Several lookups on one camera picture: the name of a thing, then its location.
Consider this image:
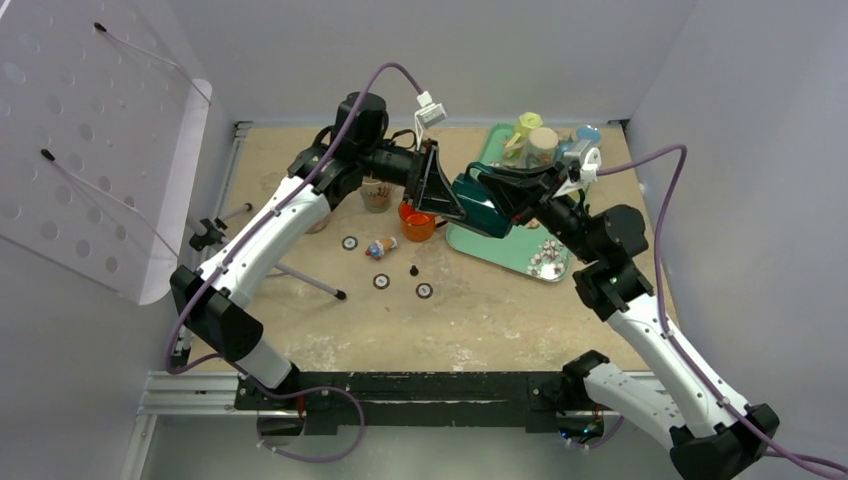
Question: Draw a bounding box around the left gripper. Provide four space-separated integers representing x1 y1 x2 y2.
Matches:
358 138 466 219

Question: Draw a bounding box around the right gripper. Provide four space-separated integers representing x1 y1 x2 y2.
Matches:
481 160 601 265

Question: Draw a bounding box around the orange mug black handle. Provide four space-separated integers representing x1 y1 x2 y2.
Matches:
398 202 448 242

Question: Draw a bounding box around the dark teal mug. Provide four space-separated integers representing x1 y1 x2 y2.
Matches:
451 161 519 239

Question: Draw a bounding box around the cream mug with coral print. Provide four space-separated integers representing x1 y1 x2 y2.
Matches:
359 178 393 213

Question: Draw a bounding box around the pink halloween mug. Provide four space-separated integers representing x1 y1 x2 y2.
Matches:
306 214 331 234

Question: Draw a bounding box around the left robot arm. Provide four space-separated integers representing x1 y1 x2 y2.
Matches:
170 92 465 409

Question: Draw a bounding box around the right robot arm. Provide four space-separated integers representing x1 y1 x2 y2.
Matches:
468 163 780 479

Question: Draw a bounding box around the lime green mug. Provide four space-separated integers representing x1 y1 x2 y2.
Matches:
503 112 544 158

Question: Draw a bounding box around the beige dragon print mug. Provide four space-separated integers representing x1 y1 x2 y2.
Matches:
521 127 560 168

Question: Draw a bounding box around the blue mug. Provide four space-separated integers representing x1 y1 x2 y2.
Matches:
571 124 602 146

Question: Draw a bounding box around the green floral tray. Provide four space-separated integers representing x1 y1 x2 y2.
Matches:
446 123 572 282

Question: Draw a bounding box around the ice cream cone toy figure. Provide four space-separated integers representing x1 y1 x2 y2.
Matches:
365 237 398 260

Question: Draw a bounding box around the white perforated panel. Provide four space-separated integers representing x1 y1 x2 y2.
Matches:
1 1 212 305

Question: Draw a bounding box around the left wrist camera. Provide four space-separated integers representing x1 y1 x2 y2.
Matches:
414 91 447 140

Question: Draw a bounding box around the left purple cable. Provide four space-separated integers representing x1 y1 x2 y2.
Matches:
164 62 425 464

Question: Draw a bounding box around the purple cable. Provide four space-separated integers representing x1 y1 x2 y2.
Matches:
566 144 848 480
164 62 425 464

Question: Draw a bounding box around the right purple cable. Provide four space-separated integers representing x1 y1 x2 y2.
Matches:
566 144 848 480

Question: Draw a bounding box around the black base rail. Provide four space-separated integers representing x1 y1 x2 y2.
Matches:
234 371 617 442

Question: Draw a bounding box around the aluminium frame rail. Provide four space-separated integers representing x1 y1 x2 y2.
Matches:
135 370 664 417

